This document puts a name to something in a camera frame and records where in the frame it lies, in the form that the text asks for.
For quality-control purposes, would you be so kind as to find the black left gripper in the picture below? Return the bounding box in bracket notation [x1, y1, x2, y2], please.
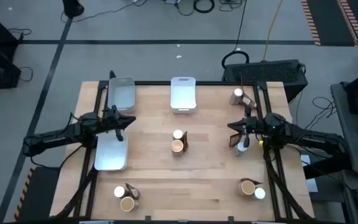
[103, 105, 137, 130]

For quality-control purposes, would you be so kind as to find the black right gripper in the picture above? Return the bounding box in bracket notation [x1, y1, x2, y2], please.
[227, 115, 262, 136]

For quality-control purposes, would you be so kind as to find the white plastic bin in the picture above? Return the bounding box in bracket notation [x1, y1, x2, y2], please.
[170, 76, 198, 114]
[106, 76, 136, 114]
[93, 129, 129, 172]

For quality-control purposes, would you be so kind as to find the tan lidded spice jar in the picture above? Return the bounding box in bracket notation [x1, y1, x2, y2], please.
[237, 179, 257, 197]
[119, 196, 140, 213]
[170, 139, 185, 157]

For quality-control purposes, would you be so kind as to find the black perforated computer case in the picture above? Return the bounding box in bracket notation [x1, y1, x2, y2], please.
[221, 58, 309, 103]

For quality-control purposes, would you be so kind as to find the black orange striped floor mat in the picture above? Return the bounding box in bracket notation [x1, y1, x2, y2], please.
[13, 166, 61, 222]
[300, 0, 358, 47]

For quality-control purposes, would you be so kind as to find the grey desk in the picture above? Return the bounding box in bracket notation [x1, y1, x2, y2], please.
[330, 82, 358, 175]

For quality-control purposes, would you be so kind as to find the black stand base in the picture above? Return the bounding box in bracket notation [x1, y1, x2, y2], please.
[61, 0, 85, 19]

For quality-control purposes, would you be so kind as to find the black aluminium table frame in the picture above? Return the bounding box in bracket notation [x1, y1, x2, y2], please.
[50, 80, 315, 224]

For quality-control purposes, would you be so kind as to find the long black looped cable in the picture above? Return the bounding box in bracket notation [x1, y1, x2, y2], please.
[221, 0, 250, 71]

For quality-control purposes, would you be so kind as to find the tangled black floor cable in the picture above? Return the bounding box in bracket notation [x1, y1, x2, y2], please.
[311, 95, 337, 123]

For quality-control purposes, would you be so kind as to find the yellow cable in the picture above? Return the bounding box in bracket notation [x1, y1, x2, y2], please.
[262, 0, 284, 62]

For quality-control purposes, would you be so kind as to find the coiled black cable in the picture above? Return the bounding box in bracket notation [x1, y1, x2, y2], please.
[193, 0, 216, 14]

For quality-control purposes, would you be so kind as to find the thin black floor cable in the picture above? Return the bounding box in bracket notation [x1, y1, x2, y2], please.
[7, 27, 32, 41]

